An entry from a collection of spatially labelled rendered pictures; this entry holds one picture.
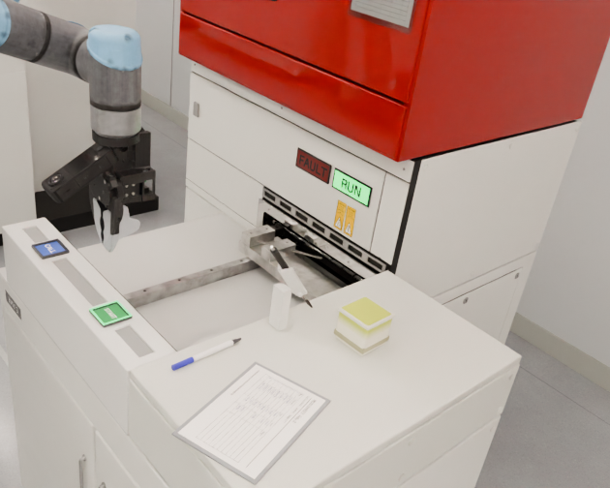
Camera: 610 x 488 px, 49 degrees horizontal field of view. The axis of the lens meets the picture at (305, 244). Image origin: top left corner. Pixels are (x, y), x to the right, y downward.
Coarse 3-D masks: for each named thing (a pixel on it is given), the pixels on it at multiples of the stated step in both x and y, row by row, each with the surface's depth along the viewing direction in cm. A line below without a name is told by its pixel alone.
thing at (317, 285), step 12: (240, 240) 165; (252, 252) 162; (264, 264) 159; (276, 264) 157; (288, 264) 158; (300, 264) 158; (276, 276) 157; (300, 276) 154; (312, 276) 154; (324, 276) 155; (312, 288) 150; (324, 288) 151; (336, 288) 151
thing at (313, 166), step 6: (300, 156) 158; (306, 156) 156; (300, 162) 158; (306, 162) 157; (312, 162) 155; (318, 162) 154; (306, 168) 157; (312, 168) 156; (318, 168) 154; (324, 168) 152; (318, 174) 155; (324, 174) 153; (324, 180) 153
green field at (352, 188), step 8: (336, 176) 150; (344, 176) 148; (336, 184) 151; (344, 184) 149; (352, 184) 147; (360, 184) 145; (344, 192) 149; (352, 192) 147; (360, 192) 146; (368, 192) 144; (360, 200) 146
